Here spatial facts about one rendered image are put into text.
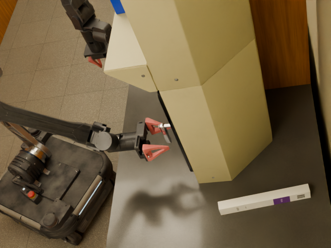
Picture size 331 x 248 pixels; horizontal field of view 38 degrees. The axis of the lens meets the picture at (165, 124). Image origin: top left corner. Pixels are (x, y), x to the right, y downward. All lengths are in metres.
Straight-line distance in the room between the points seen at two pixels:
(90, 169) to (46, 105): 0.97
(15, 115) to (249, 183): 0.75
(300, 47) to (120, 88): 1.90
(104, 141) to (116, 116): 1.76
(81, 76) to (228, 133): 2.29
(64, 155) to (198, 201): 1.40
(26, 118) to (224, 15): 0.64
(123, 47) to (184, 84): 0.18
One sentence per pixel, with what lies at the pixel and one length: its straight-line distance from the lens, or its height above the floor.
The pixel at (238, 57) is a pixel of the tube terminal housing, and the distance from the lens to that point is 1.27.
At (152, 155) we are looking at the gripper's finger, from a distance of 1.47.
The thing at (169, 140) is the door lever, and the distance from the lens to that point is 1.47.
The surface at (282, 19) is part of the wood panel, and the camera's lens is 1.56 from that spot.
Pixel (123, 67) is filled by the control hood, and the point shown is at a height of 1.51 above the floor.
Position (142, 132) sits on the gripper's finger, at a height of 1.18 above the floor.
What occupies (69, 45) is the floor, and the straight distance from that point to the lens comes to 3.90.
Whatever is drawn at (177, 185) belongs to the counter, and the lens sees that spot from 1.61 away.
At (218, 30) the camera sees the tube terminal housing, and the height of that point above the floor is 1.52.
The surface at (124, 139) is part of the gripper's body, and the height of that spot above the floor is 1.17.
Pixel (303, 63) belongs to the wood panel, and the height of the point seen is 1.05.
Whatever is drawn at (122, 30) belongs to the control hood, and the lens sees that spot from 1.28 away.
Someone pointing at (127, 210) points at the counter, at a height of 0.94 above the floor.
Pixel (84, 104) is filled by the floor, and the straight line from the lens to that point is 3.37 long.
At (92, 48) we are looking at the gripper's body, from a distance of 1.76.
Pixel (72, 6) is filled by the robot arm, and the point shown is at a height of 1.40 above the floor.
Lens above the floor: 2.28
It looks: 49 degrees down
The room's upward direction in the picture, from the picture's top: 24 degrees counter-clockwise
